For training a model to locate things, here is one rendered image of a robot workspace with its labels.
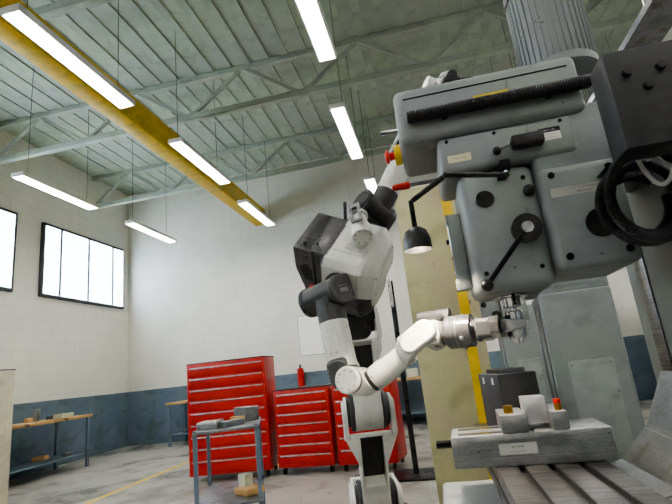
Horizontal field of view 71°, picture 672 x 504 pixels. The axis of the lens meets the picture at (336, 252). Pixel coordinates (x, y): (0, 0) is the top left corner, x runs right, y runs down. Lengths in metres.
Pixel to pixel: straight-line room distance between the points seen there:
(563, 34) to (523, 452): 1.06
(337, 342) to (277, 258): 9.78
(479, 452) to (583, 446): 0.22
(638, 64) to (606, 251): 0.40
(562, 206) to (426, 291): 1.88
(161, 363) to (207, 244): 3.03
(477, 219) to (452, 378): 1.88
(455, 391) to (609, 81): 2.22
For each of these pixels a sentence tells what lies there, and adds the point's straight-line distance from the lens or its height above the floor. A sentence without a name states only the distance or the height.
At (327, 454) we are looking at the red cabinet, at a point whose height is 0.21.
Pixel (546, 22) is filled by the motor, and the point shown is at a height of 2.02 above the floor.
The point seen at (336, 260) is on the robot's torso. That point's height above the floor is 1.52.
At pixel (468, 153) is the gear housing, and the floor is 1.67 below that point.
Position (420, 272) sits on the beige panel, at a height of 1.72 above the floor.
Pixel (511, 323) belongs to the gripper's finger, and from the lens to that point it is 1.27.
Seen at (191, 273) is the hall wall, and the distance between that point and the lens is 11.99.
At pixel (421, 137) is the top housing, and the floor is 1.74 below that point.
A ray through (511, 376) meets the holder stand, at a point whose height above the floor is 1.10.
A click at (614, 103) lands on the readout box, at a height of 1.61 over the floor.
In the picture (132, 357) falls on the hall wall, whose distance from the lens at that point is 12.57.
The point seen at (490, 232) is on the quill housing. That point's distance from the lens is 1.23.
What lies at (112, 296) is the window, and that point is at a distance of 12.18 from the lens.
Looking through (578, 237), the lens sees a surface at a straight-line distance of 1.24.
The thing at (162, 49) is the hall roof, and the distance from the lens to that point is 8.25.
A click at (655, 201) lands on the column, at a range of 1.39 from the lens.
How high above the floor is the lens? 1.17
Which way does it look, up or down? 14 degrees up
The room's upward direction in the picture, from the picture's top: 6 degrees counter-clockwise
